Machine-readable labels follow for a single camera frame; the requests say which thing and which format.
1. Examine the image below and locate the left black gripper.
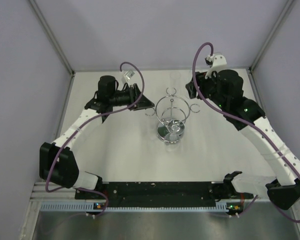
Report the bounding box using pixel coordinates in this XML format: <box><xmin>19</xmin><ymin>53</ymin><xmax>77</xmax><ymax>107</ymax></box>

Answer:
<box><xmin>109</xmin><ymin>83</ymin><xmax>155</xmax><ymax>111</ymax></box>

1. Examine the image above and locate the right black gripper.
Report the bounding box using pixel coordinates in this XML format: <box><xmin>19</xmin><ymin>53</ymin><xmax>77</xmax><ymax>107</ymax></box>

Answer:
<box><xmin>185</xmin><ymin>68</ymin><xmax>228</xmax><ymax>111</ymax></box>

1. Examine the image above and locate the chrome wine glass rack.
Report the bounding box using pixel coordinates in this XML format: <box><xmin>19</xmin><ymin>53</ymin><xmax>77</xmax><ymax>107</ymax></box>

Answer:
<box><xmin>145</xmin><ymin>87</ymin><xmax>201</xmax><ymax>148</ymax></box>

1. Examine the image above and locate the clear wine glass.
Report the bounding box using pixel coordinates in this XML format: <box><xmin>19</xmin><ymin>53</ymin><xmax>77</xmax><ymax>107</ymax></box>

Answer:
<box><xmin>156</xmin><ymin>118</ymin><xmax>185</xmax><ymax>145</ymax></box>

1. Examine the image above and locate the clear champagne flute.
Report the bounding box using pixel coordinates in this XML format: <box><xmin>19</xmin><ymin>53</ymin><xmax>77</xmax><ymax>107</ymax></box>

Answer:
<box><xmin>169</xmin><ymin>71</ymin><xmax>181</xmax><ymax>95</ymax></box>

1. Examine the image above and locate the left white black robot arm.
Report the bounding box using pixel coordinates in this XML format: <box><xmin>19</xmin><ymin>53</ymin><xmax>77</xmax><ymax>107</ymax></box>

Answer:
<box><xmin>39</xmin><ymin>75</ymin><xmax>155</xmax><ymax>199</ymax></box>

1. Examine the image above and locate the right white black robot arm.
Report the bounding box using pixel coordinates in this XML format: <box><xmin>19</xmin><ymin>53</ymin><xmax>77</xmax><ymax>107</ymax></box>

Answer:
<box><xmin>185</xmin><ymin>69</ymin><xmax>300</xmax><ymax>210</ymax></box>

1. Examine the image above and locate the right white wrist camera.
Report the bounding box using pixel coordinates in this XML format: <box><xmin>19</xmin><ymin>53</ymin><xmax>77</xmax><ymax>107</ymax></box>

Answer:
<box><xmin>205</xmin><ymin>52</ymin><xmax>228</xmax><ymax>79</ymax></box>

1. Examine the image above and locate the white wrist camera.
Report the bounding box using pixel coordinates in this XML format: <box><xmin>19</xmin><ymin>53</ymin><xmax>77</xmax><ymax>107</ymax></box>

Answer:
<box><xmin>121</xmin><ymin>70</ymin><xmax>135</xmax><ymax>85</ymax></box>
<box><xmin>205</xmin><ymin>52</ymin><xmax>228</xmax><ymax>79</ymax></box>

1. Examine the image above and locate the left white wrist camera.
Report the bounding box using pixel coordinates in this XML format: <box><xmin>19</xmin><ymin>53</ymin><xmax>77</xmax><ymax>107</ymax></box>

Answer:
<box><xmin>121</xmin><ymin>70</ymin><xmax>135</xmax><ymax>85</ymax></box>

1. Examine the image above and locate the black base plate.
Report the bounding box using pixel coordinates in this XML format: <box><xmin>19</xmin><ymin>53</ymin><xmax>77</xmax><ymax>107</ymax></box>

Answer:
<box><xmin>74</xmin><ymin>180</ymin><xmax>253</xmax><ymax>208</ymax></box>

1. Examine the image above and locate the aluminium frame rail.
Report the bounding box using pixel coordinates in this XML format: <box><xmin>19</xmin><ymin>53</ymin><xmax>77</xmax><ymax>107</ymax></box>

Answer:
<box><xmin>26</xmin><ymin>0</ymin><xmax>75</xmax><ymax>76</ymax></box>

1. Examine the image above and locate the slotted cable duct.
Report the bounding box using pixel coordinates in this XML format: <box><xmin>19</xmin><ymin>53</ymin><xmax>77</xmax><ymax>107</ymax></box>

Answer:
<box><xmin>40</xmin><ymin>201</ymin><xmax>242</xmax><ymax>213</ymax></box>

